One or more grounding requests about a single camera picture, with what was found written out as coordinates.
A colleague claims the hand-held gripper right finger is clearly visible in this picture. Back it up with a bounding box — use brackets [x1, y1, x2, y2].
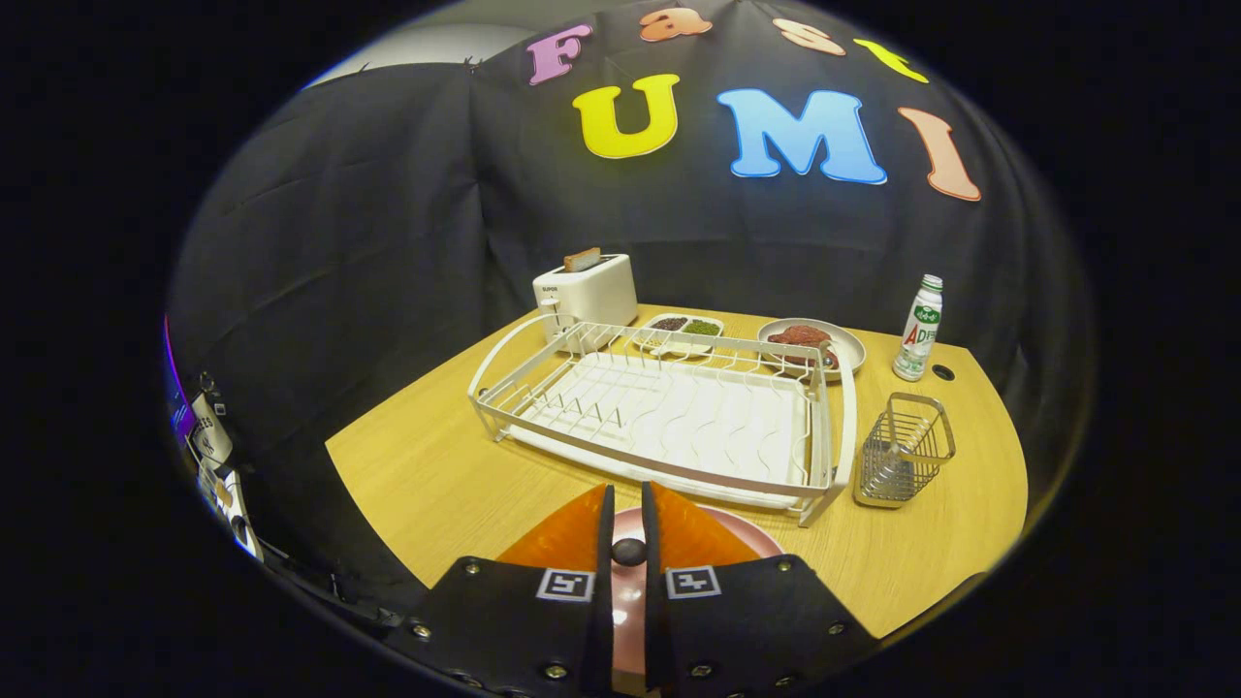
[640, 481, 878, 698]

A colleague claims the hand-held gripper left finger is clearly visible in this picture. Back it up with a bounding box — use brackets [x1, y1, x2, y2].
[383, 484, 617, 698]

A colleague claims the pink plate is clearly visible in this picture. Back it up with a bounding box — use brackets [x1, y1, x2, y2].
[611, 504, 786, 677]

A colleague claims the white wire dish rack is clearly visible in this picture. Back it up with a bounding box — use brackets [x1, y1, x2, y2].
[467, 312, 859, 528]

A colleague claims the metal wire basket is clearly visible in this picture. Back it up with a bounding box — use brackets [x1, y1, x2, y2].
[853, 392, 957, 510]

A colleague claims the beige plate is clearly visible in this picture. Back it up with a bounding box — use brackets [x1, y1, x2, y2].
[757, 318, 867, 381]

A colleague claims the white divided bean tray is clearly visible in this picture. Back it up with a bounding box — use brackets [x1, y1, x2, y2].
[632, 313, 725, 356]

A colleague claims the white toaster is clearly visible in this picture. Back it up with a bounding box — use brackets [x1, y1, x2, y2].
[532, 254, 640, 352]

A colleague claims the white green drink bottle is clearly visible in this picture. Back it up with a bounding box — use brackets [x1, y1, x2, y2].
[892, 274, 944, 382]

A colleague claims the white labelled container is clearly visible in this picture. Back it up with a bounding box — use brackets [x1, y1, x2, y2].
[189, 393, 234, 466]

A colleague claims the black backdrop cloth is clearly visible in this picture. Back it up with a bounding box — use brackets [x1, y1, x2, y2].
[165, 0, 1097, 621]

